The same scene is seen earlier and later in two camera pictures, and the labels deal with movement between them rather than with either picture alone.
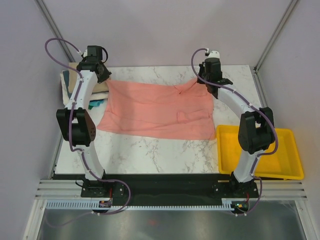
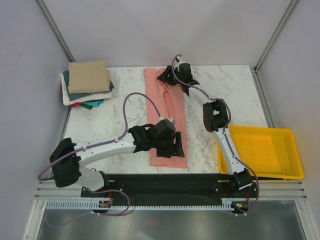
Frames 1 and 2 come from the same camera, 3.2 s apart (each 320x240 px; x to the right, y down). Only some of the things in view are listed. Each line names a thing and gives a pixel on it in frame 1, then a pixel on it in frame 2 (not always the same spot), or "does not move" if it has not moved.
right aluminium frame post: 274,37 does not move
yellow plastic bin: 284,162 does not move
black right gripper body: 202,73 -> 176,73
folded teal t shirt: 95,103 does not move
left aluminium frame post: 47,16 does not move
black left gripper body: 106,74 -> 165,148
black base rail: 165,187 does not move
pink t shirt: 158,111 -> 165,101
